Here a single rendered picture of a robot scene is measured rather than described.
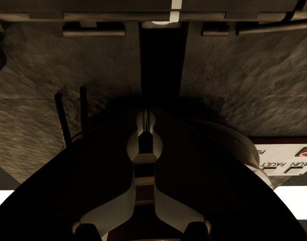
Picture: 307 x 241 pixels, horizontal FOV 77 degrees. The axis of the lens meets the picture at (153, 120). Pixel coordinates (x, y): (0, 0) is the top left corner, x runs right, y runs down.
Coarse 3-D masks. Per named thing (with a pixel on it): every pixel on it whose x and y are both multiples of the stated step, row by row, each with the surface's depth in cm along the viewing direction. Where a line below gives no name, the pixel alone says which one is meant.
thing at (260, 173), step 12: (144, 132) 29; (204, 132) 31; (216, 132) 32; (144, 144) 28; (228, 144) 31; (240, 144) 34; (144, 156) 26; (156, 156) 26; (240, 156) 31; (252, 156) 36; (252, 168) 30; (264, 180) 33
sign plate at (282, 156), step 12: (264, 144) 48; (276, 144) 49; (288, 144) 49; (300, 144) 49; (264, 156) 53; (276, 156) 53; (288, 156) 53; (300, 156) 53; (276, 168) 58; (288, 168) 58
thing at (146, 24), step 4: (144, 24) 26; (148, 24) 26; (152, 24) 26; (156, 24) 26; (160, 24) 26; (164, 24) 26; (168, 24) 26; (172, 24) 26; (176, 24) 26; (180, 24) 26; (144, 28) 26; (148, 28) 26; (152, 28) 26; (156, 28) 26; (160, 28) 26; (164, 28) 26; (168, 28) 26; (172, 28) 26; (176, 28) 27
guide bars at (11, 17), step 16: (0, 16) 13; (16, 16) 13; (32, 16) 13; (48, 16) 13; (64, 16) 13; (80, 16) 13; (96, 16) 13; (112, 16) 13; (128, 16) 13; (144, 16) 13; (160, 16) 13; (192, 16) 13; (208, 16) 13; (224, 16) 13; (240, 16) 13; (256, 16) 13; (272, 16) 13; (288, 16) 14; (304, 16) 13
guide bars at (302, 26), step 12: (84, 24) 22; (96, 24) 22; (240, 24) 22; (252, 24) 22; (264, 24) 22; (276, 24) 22; (288, 24) 22; (300, 24) 22; (72, 36) 22; (84, 36) 22; (96, 36) 22; (108, 36) 22; (120, 36) 22; (204, 36) 23; (216, 36) 23
